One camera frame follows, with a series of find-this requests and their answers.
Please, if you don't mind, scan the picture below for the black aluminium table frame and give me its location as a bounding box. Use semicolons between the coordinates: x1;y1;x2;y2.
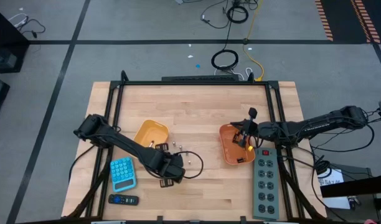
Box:
64;70;327;224

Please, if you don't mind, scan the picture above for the grey metal power strip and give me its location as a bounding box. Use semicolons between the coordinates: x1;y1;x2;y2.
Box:
252;146;280;222

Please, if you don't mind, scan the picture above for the yellow floor cable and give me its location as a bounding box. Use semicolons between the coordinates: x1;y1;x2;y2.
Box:
242;0;265;82

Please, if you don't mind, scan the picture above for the black metal beam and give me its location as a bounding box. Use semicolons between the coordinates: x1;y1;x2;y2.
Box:
320;174;381;198

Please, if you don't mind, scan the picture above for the white floor cable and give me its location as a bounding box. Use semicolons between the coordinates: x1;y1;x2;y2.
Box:
8;12;29;27
214;64;255;81

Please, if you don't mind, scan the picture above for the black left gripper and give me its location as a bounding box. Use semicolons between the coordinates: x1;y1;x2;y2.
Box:
151;142;186;189

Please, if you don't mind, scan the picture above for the yellow plastic bin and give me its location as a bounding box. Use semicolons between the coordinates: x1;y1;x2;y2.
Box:
133;119;170;150

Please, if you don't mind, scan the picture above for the black remote control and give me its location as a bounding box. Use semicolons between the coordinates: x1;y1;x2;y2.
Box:
108;194;140;207

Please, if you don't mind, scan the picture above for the black coiled floor cable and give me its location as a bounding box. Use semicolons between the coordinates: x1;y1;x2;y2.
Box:
210;49;240;71
313;155;334;177
226;4;250;24

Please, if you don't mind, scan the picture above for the blue desk calculator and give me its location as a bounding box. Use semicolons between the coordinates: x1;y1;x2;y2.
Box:
109;157;138;193

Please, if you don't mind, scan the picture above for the white label sheet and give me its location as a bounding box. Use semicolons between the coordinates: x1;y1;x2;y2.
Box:
317;169;346;187

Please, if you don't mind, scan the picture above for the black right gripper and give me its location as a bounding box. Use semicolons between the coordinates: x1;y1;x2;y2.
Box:
237;107;280;149

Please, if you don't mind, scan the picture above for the orange plastic bin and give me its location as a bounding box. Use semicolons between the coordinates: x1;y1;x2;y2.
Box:
219;123;256;166

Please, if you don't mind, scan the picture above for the black arm base cable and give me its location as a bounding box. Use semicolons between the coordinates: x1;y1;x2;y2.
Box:
68;143;100;183

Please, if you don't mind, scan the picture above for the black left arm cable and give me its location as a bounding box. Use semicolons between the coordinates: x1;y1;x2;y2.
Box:
174;151;205;180

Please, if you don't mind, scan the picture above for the black cabinet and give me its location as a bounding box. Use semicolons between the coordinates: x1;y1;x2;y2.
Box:
0;6;31;74

